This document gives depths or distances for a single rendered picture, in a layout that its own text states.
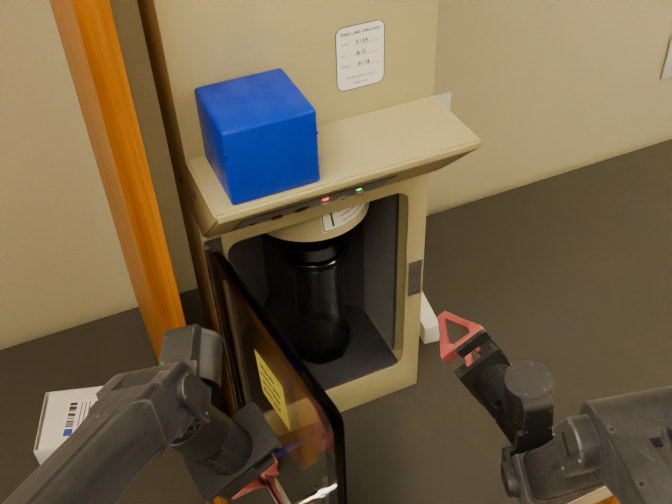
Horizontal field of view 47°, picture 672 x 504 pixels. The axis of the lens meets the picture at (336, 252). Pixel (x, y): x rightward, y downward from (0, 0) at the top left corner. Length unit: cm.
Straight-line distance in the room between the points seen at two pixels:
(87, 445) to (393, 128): 50
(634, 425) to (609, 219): 120
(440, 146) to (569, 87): 92
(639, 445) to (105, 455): 39
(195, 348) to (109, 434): 20
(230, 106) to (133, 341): 78
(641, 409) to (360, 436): 76
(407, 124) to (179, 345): 37
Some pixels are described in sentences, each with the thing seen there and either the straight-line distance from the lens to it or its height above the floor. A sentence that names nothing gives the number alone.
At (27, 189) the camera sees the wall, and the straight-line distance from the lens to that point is 139.
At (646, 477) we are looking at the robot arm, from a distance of 55.
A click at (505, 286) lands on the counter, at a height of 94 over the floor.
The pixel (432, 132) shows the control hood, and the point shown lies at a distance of 91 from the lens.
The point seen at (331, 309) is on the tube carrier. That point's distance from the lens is 121.
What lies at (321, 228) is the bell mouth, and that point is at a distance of 105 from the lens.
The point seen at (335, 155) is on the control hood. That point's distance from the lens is 87.
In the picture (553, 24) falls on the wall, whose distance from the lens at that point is 166.
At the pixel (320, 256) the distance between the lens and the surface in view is 113.
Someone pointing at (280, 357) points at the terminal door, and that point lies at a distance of 83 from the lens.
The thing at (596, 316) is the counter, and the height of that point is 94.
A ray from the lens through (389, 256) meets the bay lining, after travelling 117.
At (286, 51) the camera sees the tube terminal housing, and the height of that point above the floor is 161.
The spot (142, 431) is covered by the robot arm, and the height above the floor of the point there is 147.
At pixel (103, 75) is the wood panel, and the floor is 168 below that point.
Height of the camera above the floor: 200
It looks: 42 degrees down
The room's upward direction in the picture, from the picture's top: 3 degrees counter-clockwise
